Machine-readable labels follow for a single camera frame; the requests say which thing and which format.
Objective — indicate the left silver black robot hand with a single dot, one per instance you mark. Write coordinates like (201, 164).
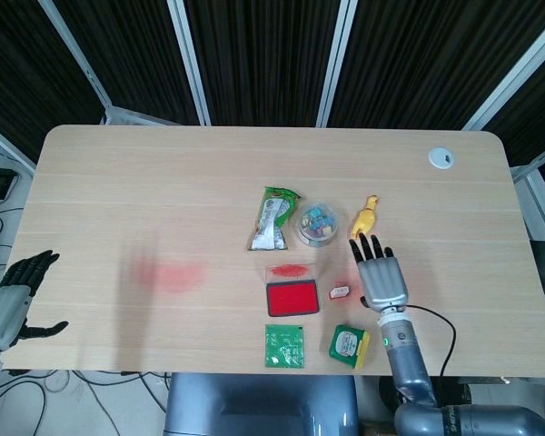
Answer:
(2, 309)

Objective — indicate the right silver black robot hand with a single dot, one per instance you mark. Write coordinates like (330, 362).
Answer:
(383, 281)

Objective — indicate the small white plastic piece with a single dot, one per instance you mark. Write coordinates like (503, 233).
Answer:
(339, 291)

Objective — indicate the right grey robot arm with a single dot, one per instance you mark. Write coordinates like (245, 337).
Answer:
(404, 359)

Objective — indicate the black red ink pad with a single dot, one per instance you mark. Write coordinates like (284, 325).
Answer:
(292, 299)

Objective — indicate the yellow rubber chicken toy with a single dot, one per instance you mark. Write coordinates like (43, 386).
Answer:
(364, 218)

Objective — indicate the green yellow small box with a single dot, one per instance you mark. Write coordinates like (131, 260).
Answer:
(347, 345)

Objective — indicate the clear tub of colourful clips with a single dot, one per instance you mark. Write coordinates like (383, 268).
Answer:
(319, 224)

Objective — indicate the green square sachet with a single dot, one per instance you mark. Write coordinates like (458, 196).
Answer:
(284, 345)

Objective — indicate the green silver snack packet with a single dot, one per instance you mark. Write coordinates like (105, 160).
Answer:
(272, 218)

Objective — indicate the grey robot torso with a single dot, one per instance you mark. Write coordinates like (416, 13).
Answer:
(254, 409)

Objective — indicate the black ribbed partition panel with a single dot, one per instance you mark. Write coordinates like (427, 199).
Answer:
(540, 118)
(263, 59)
(427, 59)
(131, 59)
(18, 68)

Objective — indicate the white partition frame post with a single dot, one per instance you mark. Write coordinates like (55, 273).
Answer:
(191, 63)
(513, 75)
(79, 63)
(336, 63)

